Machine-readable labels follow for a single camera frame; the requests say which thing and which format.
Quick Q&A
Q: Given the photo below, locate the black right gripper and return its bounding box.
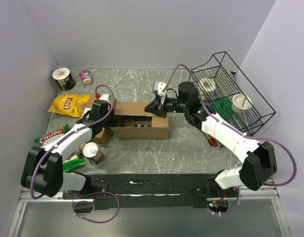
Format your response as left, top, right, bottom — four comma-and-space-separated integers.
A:
144, 95, 188, 119

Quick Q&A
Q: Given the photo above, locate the labelled cardboard express box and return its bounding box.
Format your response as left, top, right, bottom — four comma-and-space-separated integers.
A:
82, 93, 117, 145

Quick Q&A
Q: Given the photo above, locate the plain taped cardboard box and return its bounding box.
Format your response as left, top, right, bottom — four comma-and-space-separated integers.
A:
111, 102, 169, 139

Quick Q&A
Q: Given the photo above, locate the red black box cutter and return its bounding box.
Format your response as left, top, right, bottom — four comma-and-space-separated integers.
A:
207, 136, 218, 147

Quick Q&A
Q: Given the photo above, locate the blue plastic object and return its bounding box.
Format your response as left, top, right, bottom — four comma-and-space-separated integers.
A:
132, 117, 152, 125

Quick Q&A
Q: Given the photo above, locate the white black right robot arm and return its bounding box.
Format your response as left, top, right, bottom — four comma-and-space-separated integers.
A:
144, 81, 277, 197

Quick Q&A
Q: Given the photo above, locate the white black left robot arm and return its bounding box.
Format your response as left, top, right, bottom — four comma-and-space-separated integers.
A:
21, 99, 116, 199

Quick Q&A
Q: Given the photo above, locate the metal tin can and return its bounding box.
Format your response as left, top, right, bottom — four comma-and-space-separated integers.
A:
82, 142, 103, 164

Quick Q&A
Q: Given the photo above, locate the yellow Lays chips bag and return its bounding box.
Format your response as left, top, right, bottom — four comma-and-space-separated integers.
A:
48, 94, 90, 118

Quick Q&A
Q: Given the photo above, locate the purple yogurt cup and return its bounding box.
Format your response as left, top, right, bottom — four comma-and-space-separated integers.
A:
79, 70, 92, 85

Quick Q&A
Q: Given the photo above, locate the white tape roll cup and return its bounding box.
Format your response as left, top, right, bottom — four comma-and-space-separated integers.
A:
198, 78, 216, 101

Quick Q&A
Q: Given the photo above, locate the green Chuba chips bag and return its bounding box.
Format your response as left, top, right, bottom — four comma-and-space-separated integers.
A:
34, 124, 86, 173

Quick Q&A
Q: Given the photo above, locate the black paper cup white lid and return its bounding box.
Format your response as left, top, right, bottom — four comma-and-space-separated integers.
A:
52, 68, 76, 91

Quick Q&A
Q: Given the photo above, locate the white Chobani yogurt cup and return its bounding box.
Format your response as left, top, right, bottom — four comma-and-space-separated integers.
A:
231, 93, 252, 113

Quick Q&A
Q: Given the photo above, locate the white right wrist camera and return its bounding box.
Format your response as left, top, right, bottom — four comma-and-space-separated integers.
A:
152, 81, 167, 105

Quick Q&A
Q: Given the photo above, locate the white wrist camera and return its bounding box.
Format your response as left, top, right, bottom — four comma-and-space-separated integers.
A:
99, 93, 111, 103
152, 81, 167, 105

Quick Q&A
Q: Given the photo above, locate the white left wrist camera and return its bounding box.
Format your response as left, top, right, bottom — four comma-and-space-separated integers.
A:
99, 93, 111, 103

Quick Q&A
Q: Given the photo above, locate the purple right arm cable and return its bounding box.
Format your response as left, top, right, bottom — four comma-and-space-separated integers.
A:
163, 64, 297, 217

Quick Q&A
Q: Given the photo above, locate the black wire basket rack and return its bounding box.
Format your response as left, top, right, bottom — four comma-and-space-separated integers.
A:
191, 51, 276, 136

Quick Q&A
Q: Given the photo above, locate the aluminium rail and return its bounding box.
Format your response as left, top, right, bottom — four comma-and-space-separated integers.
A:
239, 185, 279, 199

